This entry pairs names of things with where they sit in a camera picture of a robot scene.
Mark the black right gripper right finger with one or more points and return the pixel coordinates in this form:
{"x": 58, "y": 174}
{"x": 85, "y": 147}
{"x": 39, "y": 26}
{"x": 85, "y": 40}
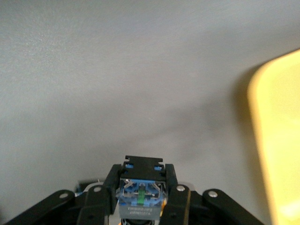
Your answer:
{"x": 182, "y": 206}

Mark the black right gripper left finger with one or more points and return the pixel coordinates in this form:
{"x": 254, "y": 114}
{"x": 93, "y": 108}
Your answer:
{"x": 98, "y": 201}

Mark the yellow push button black base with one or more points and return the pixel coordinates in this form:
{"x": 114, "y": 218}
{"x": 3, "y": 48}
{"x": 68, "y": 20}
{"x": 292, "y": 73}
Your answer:
{"x": 141, "y": 187}

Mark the yellow plastic tray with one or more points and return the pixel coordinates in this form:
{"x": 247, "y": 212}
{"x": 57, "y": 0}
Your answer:
{"x": 279, "y": 131}

